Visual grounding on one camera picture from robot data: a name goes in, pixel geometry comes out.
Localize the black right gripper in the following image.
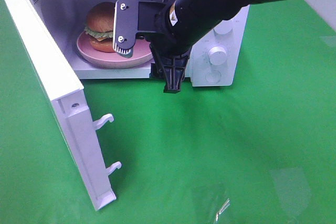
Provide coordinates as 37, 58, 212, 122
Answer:
112, 0, 190, 93

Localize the burger with lettuce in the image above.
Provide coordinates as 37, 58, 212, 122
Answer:
85, 2, 115, 53

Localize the pink plate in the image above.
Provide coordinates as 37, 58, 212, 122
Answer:
76, 31, 153, 69

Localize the white microwave door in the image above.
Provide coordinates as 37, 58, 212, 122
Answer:
4, 0, 122, 210

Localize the round door release button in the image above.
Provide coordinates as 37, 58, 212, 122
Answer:
205, 71, 221, 83

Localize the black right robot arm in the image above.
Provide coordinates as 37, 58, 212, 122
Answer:
112, 0, 282, 93

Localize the white microwave oven body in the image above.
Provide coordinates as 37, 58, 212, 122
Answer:
31, 0, 248, 87

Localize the upper white dial knob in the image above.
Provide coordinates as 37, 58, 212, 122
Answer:
213, 20, 233, 35

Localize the white dial knob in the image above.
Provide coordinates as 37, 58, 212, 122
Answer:
213, 20, 233, 35
208, 46, 227, 66

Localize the lower white dial knob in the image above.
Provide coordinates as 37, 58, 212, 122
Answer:
208, 46, 227, 66

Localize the clear plastic film scrap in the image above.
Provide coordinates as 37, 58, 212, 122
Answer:
191, 182, 232, 221

